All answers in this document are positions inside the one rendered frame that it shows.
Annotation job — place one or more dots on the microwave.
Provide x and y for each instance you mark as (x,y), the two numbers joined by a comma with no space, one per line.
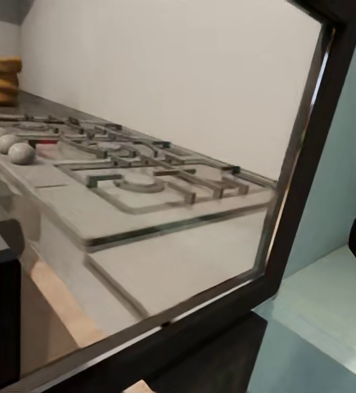
(172,164)

